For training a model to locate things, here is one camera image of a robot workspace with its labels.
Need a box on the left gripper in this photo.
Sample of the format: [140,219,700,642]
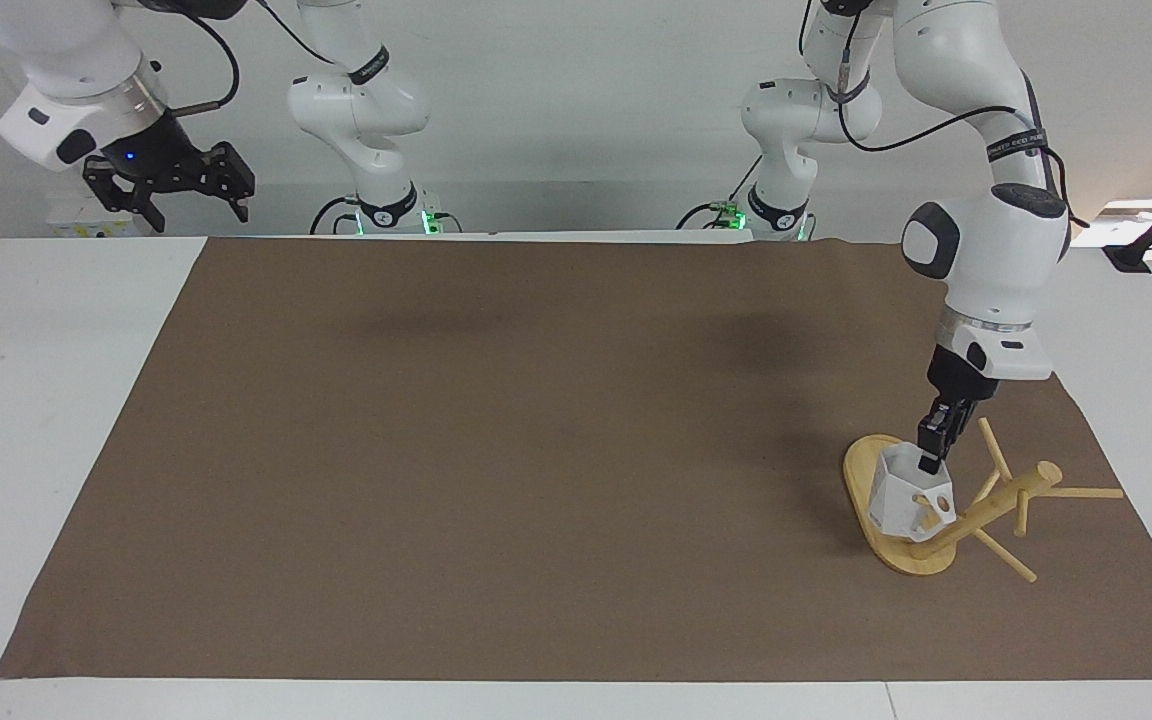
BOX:
[926,343,1001,403]

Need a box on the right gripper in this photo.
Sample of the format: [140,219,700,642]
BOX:
[82,108,257,234]

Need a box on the white angular cup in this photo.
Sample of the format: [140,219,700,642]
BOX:
[867,444,958,537]

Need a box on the wooden cup rack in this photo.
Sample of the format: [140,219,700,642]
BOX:
[841,417,1126,585]

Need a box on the black cable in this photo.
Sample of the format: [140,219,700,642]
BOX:
[675,202,739,230]
[172,8,241,117]
[309,196,363,237]
[835,60,1093,230]

